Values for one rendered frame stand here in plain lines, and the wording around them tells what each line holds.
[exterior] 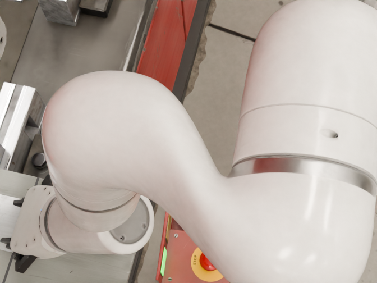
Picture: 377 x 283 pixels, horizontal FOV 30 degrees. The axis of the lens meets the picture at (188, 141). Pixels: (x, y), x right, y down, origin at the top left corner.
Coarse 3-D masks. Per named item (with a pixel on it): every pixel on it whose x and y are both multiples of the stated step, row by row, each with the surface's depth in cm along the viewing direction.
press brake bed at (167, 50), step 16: (160, 0) 151; (176, 0) 169; (192, 0) 193; (208, 0) 232; (160, 16) 155; (176, 16) 174; (192, 16) 199; (144, 32) 143; (160, 32) 159; (176, 32) 179; (192, 32) 228; (144, 48) 147; (160, 48) 163; (176, 48) 184; (192, 48) 226; (144, 64) 149; (160, 64) 167; (176, 64) 190; (192, 64) 227; (160, 80) 172; (176, 80) 222; (176, 96) 221
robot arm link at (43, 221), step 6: (54, 198) 93; (48, 204) 93; (42, 210) 93; (48, 210) 92; (42, 216) 93; (42, 222) 93; (42, 228) 93; (42, 234) 93; (48, 234) 92; (48, 240) 93; (54, 246) 93; (66, 252) 94
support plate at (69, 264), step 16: (0, 176) 114; (16, 176) 114; (32, 176) 114; (0, 192) 113; (16, 192) 113; (0, 256) 109; (64, 256) 109; (80, 256) 109; (96, 256) 109; (112, 256) 109; (128, 256) 109; (0, 272) 109; (16, 272) 108; (32, 272) 108; (48, 272) 108; (64, 272) 108; (80, 272) 108; (96, 272) 108; (112, 272) 108; (128, 272) 108
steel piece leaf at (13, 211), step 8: (0, 200) 112; (8, 200) 112; (0, 208) 112; (8, 208) 112; (16, 208) 112; (0, 216) 111; (8, 216) 111; (16, 216) 111; (0, 224) 111; (8, 224) 111; (0, 232) 110; (8, 232) 110; (0, 248) 110
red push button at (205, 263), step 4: (200, 256) 128; (204, 256) 127; (200, 260) 127; (204, 260) 127; (208, 260) 127; (200, 264) 127; (204, 264) 127; (208, 264) 127; (212, 264) 127; (204, 268) 127; (208, 268) 127; (212, 268) 127
